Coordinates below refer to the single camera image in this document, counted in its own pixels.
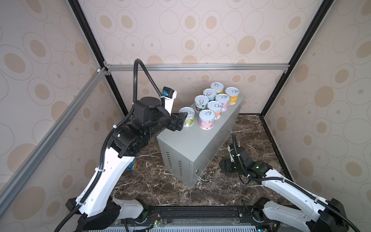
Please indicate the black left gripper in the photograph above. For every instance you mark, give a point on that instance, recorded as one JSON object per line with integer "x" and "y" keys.
{"x": 174, "y": 123}

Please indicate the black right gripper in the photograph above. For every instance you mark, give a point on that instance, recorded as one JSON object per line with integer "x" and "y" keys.
{"x": 222, "y": 166}

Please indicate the green label can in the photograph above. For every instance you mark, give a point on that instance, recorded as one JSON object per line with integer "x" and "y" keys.
{"x": 189, "y": 120}

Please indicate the purple white label can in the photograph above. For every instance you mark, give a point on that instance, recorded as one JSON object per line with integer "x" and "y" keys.
{"x": 206, "y": 119}

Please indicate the teal brown label can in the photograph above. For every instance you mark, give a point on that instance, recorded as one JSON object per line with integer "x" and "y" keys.
{"x": 201, "y": 102}

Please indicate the orange white label can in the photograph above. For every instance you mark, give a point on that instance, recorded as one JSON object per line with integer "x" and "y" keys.
{"x": 216, "y": 107}

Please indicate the light blue bear can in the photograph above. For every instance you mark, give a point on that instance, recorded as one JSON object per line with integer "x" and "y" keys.
{"x": 210, "y": 93}

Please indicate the pink label can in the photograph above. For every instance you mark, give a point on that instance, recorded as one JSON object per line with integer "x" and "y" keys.
{"x": 224, "y": 99}

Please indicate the yellow fruit label can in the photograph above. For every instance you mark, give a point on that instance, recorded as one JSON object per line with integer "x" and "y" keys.
{"x": 218, "y": 87}

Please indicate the yellow orange label can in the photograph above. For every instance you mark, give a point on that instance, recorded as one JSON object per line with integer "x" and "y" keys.
{"x": 233, "y": 93}

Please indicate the blue label dark can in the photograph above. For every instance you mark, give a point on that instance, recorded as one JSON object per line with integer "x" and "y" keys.
{"x": 132, "y": 166}

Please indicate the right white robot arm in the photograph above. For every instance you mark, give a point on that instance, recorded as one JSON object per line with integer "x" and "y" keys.
{"x": 311, "y": 213}

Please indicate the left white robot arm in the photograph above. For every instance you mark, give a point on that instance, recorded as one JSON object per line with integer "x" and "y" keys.
{"x": 147, "y": 118}

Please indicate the grey metal cabinet box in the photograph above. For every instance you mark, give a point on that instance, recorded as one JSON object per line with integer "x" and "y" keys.
{"x": 187, "y": 153}

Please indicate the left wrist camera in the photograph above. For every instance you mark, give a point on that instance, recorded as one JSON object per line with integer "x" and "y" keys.
{"x": 168, "y": 98}

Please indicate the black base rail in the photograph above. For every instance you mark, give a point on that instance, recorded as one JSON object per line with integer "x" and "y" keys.
{"x": 203, "y": 216}

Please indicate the silver horizontal back rail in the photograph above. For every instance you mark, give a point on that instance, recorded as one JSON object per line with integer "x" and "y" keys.
{"x": 217, "y": 67}

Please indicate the black corner frame post left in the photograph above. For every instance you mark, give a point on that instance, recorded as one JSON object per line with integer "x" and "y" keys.
{"x": 91, "y": 39}

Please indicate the black corner frame post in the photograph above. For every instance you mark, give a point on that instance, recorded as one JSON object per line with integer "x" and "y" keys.
{"x": 91, "y": 39}
{"x": 310, "y": 32}

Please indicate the silver left side rail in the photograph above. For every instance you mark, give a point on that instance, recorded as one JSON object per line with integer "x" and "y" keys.
{"x": 29, "y": 166}

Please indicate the black corner frame post right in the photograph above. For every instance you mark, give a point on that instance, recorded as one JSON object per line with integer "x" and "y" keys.
{"x": 310, "y": 32}

